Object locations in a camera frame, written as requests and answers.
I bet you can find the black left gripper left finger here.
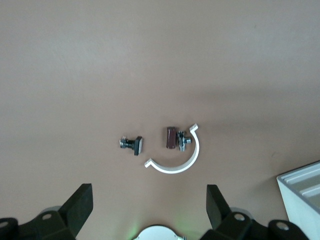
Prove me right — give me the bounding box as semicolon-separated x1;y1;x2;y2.
0;183;94;240

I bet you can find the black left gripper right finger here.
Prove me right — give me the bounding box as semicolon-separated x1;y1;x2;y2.
206;184;313;240

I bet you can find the black square push button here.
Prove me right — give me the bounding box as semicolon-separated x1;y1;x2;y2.
118;135;145;157

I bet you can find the white curved pipe clamp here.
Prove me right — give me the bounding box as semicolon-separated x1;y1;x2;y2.
144;123;201;175

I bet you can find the chrome valve fitting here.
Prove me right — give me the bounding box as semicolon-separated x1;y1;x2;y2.
176;129;193;153

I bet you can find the white divided plastic bin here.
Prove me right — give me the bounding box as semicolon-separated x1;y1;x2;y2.
276;159;320;240

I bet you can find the brown block with screw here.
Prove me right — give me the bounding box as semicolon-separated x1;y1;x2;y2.
165;126;178;150

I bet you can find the brown table mat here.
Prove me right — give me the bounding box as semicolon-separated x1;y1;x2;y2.
0;0;320;240

